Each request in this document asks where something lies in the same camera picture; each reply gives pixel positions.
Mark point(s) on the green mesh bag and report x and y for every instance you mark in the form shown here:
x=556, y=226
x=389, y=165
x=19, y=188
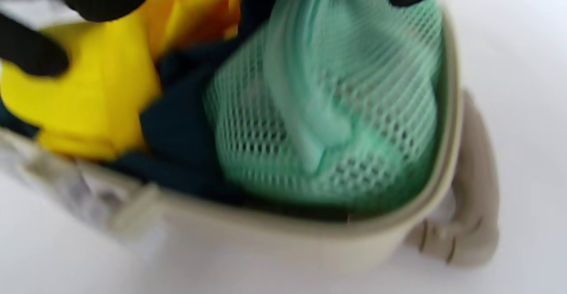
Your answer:
x=336, y=108

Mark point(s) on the orange cloth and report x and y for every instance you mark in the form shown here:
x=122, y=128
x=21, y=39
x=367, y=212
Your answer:
x=190, y=6

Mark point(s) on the yellow cloth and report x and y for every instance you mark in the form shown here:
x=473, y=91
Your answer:
x=93, y=94

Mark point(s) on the dark teal cloth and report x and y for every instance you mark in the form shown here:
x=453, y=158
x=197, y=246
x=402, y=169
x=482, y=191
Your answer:
x=177, y=130

